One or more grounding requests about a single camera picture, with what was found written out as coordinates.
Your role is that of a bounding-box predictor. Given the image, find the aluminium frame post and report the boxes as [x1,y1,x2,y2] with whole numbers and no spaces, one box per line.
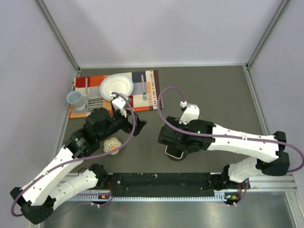
[35,0,80,72]
[246,0,290,71]

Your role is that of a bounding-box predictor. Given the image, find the black phone pink case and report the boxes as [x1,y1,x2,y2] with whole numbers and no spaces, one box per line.
[165,146,185,161]

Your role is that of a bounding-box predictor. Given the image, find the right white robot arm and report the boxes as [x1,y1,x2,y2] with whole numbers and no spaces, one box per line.
[158,116,290,190]

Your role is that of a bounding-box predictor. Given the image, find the white round plate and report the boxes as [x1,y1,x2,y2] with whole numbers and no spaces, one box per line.
[99,74,133,101]

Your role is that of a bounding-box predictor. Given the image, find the pink handled knife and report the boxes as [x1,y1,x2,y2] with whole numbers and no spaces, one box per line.
[85,77,88,99]

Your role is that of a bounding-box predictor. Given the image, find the right aluminium frame post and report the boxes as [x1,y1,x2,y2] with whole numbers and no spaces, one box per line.
[246,0,290,71]

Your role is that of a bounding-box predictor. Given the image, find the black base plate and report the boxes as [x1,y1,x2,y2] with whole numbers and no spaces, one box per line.
[109,173,213,196]

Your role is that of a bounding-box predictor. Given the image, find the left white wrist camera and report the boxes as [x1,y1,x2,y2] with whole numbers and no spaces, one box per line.
[110,93,132,117]

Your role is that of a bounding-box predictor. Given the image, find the black phone stand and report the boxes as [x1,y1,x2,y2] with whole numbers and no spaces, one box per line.
[165,147,186,162]

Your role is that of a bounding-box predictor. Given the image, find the light blue mug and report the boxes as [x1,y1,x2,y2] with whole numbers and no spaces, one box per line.
[66,91,88,110]

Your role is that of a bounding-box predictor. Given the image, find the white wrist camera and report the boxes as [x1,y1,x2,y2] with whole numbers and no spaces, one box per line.
[110,93,132,117]
[179,101,200,125]

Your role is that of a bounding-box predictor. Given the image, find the colourful patchwork placemat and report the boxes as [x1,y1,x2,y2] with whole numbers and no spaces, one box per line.
[68,70,161,119]

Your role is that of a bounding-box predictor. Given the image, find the pink handled fork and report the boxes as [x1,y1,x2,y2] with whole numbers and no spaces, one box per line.
[141,75,148,101]

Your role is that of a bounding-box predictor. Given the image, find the left aluminium frame post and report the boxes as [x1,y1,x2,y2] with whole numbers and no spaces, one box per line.
[35,0,80,72]

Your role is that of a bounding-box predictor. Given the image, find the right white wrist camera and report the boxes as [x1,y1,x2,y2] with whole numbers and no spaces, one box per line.
[179,101,200,125]

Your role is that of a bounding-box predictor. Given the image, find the grey slotted cable duct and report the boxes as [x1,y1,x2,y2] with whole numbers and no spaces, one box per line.
[70,190,241,205]

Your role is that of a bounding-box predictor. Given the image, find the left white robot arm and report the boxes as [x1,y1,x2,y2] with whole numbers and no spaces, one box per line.
[10,108,147,224]

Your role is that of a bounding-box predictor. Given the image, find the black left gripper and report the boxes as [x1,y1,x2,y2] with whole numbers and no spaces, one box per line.
[97,108,146,142]

